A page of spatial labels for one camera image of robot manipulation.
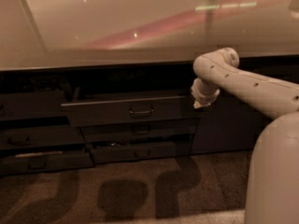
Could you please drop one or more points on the dark grey drawer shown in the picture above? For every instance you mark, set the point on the dark grey drawer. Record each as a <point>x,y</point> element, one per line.
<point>129,131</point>
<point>48,136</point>
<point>143,151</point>
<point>45,163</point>
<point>31,105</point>
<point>128,107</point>

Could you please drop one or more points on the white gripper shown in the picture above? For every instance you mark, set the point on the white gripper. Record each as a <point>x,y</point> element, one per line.
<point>203,97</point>

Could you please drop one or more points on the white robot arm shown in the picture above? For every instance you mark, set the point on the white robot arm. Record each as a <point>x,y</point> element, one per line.
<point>273,185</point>

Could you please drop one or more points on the dark grey cabinet door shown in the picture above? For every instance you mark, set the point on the dark grey cabinet door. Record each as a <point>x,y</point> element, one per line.
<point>230,124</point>

